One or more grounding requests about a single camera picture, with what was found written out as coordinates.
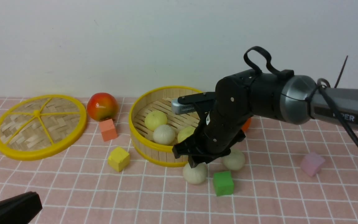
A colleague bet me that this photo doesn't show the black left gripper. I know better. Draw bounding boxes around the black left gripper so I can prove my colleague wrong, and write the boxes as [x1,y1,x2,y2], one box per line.
[0,192,43,224]

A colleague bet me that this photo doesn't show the orange fruit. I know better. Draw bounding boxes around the orange fruit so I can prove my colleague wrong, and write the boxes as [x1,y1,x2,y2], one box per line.
[241,118,252,132]

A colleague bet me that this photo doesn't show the bamboo steamer tray yellow rim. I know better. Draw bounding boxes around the bamboo steamer tray yellow rim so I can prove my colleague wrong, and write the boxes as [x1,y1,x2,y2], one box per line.
[128,86,200,168]

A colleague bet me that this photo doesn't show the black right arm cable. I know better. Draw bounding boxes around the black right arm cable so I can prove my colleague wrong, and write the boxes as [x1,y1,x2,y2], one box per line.
[244,46,358,173]

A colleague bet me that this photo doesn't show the red yellow apple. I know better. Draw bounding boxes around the red yellow apple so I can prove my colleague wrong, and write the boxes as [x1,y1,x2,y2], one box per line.
[86,92,119,122]

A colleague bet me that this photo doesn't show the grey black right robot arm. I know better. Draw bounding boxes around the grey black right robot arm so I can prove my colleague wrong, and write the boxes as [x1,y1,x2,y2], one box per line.
[172,69,358,168]

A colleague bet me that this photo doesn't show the white bun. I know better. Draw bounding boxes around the white bun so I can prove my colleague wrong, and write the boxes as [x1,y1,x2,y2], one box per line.
[153,125,176,146]
[183,163,208,185]
[222,149,246,171]

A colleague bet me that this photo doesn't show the bamboo steamer lid yellow rim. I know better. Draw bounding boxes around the bamboo steamer lid yellow rim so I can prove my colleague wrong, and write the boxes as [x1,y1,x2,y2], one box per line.
[0,95,88,161]

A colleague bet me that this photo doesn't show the yellow bun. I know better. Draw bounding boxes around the yellow bun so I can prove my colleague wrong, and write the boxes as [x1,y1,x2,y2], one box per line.
[177,126,196,143]
[144,110,168,131]

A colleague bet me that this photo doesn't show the yellow foam cube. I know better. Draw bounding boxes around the yellow foam cube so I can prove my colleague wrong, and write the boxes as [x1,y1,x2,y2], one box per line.
[108,147,131,172]

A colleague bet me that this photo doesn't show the pink checked tablecloth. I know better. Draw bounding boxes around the pink checked tablecloth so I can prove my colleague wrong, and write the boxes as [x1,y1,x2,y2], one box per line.
[0,97,358,224]

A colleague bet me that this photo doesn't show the pink foam block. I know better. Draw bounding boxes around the pink foam block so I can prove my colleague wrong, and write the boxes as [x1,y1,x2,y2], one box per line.
[300,152,326,177]

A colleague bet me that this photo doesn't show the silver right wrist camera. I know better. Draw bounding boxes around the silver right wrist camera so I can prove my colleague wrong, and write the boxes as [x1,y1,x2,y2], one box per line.
[171,92,217,115]

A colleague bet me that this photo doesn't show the green foam cube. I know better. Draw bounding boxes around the green foam cube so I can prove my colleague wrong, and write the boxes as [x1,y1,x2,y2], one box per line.
[213,170,234,197]

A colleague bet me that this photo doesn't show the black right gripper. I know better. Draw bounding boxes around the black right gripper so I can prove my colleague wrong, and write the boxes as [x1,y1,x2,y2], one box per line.
[172,75,254,168]

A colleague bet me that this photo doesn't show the salmon orange foam cube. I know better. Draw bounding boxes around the salmon orange foam cube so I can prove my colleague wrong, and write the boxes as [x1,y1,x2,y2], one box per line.
[99,119,118,142]

